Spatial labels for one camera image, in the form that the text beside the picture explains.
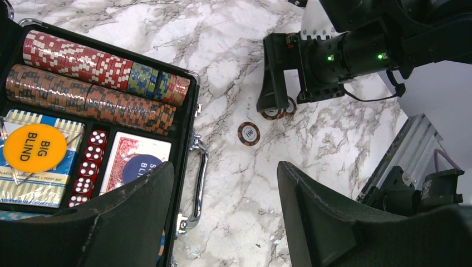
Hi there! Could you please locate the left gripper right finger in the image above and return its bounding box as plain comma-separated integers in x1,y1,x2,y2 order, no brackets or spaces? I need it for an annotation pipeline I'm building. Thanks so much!
277,161,471,266

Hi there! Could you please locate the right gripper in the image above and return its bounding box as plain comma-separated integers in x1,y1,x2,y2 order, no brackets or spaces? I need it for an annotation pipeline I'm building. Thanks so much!
256,33,348,112

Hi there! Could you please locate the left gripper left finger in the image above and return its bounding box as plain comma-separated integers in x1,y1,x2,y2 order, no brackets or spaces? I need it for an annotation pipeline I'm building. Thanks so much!
1,162,174,266

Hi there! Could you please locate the brown 100 chip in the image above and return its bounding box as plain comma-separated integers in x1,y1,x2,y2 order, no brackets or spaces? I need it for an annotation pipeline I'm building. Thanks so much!
283,97,297,116
237,122,260,146
260,109,284,121

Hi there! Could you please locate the blue dealer button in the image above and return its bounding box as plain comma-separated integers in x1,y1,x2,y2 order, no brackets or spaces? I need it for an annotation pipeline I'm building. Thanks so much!
122,154,162,184

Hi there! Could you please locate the red card deck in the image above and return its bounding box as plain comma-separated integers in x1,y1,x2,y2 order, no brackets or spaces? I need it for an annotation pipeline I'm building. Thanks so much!
99,132,171,195

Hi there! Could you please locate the orange dealer button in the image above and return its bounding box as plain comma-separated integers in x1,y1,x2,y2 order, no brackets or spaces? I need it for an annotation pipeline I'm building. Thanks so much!
3,123,68,173

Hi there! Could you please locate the black poker case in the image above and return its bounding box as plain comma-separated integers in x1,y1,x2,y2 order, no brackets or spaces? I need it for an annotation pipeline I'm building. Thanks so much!
1,1,199,266

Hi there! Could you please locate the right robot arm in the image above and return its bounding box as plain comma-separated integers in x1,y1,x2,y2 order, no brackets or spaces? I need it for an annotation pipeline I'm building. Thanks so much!
257,1,471,112

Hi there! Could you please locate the blue card deck in case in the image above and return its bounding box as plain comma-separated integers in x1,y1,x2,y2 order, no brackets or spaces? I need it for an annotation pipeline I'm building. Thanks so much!
1,109,85,208

